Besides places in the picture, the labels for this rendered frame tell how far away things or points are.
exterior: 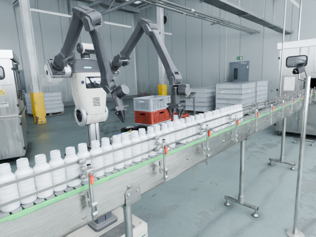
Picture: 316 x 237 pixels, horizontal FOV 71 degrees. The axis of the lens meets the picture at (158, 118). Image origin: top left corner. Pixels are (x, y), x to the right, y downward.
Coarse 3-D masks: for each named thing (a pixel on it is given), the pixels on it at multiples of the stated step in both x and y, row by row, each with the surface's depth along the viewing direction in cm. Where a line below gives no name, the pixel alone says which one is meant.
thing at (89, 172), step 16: (288, 96) 313; (256, 112) 215; (208, 128) 152; (256, 128) 219; (160, 144) 122; (208, 144) 154; (80, 160) 91; (160, 160) 127; (80, 176) 93; (96, 208) 93
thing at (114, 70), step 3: (111, 60) 176; (111, 63) 174; (111, 66) 174; (114, 66) 174; (117, 66) 174; (111, 69) 176; (114, 69) 175; (117, 69) 177; (114, 72) 177; (117, 72) 179
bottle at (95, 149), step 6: (96, 144) 100; (90, 150) 100; (96, 150) 100; (102, 150) 102; (102, 156) 102; (96, 162) 100; (102, 162) 102; (96, 168) 100; (96, 174) 101; (102, 174) 102
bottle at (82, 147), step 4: (80, 144) 98; (84, 144) 99; (80, 148) 96; (84, 148) 96; (80, 152) 96; (84, 152) 96; (88, 152) 98; (80, 156) 95; (84, 156) 96; (88, 156) 97; (88, 160) 97; (84, 164) 96; (80, 172) 97; (84, 172) 97; (84, 180) 97
